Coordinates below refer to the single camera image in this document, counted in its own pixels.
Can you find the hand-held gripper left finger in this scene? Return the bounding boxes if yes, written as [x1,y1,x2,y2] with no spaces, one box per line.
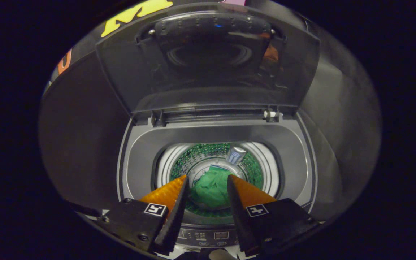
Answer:
[98,174,190,256]

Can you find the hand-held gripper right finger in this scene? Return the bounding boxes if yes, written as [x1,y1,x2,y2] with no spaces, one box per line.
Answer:
[227,174,320,257]

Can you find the green polo shirt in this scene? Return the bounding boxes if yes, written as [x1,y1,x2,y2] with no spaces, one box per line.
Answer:
[190,166,234,210]

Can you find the grey washing machine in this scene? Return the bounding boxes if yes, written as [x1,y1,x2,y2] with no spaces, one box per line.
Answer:
[116,108,319,259]

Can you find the dark washing machine lid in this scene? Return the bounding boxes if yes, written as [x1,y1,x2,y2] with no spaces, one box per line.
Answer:
[95,3,321,117]

